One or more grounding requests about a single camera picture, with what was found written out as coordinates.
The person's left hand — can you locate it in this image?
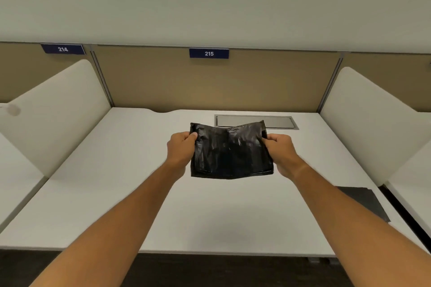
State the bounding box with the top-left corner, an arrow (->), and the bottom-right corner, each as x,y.
166,131 -> 198,179

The person's right hand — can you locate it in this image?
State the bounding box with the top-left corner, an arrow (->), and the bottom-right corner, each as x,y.
262,133 -> 306,181

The black plastic bag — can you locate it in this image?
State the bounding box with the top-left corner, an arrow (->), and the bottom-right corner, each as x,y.
189,120 -> 274,180

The person's left forearm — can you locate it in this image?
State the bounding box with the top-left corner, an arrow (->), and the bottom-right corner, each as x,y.
30,158 -> 186,287

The person's right forearm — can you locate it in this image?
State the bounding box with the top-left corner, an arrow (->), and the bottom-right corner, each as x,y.
290,159 -> 431,287

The beige back partition panel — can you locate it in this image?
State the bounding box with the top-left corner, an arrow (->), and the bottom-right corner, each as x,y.
0,41 -> 101,104
325,52 -> 431,113
92,45 -> 341,113

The blue number sign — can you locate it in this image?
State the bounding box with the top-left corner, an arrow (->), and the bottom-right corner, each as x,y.
189,48 -> 230,59
41,43 -> 86,55

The white side divider panel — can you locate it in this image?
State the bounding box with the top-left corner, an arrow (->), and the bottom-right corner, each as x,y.
0,59 -> 112,178
319,67 -> 431,187

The black flat sheet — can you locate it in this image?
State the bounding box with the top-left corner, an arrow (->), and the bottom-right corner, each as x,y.
337,186 -> 391,223

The grey cable cover plate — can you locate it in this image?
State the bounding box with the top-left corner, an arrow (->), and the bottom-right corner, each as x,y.
214,115 -> 299,130

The grey partition post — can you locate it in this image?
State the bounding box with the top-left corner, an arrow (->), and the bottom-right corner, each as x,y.
90,45 -> 114,108
317,52 -> 345,113

